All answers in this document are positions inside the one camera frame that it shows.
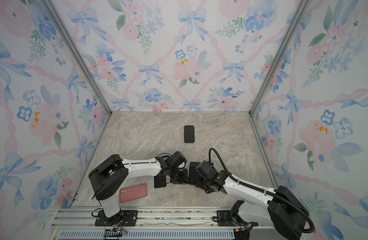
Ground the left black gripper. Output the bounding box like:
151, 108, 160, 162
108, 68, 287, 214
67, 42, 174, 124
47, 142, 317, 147
169, 168, 192, 185

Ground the light blue phone case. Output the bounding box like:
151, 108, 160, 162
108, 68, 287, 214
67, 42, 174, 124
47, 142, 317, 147
188, 162, 200, 185

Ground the black phone case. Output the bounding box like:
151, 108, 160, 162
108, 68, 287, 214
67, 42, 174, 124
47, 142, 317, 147
184, 126, 195, 143

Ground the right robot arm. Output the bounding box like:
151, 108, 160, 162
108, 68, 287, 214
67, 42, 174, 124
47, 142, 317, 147
190, 168, 315, 240

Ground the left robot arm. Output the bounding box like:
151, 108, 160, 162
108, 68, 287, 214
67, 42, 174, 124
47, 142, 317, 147
89, 152, 189, 218

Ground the black phone left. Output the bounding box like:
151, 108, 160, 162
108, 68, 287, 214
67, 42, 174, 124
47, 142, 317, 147
154, 176, 167, 189

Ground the pink phone case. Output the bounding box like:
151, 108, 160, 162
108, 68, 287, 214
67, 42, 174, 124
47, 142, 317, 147
119, 184, 148, 203

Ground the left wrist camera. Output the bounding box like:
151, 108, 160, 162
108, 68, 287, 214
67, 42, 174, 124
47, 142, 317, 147
166, 151, 187, 170

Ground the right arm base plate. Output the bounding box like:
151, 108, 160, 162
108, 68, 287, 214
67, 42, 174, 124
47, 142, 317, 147
216, 209, 259, 228

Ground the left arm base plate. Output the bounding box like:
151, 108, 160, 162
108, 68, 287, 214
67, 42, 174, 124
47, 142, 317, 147
95, 210, 139, 227

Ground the black corrugated cable conduit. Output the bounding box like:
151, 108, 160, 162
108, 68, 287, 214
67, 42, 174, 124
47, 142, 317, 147
208, 147, 316, 234

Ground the aluminium rail frame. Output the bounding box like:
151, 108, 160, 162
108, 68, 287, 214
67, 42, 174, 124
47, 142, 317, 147
42, 191, 308, 240

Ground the right aluminium corner post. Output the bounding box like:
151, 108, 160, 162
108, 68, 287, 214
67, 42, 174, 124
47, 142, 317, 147
250, 0, 310, 118

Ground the aluminium corner post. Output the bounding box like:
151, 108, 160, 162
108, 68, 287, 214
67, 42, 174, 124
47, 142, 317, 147
40, 0, 112, 116
250, 0, 310, 118

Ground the left aluminium corner post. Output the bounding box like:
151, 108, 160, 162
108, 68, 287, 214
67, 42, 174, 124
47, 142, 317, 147
40, 0, 112, 116

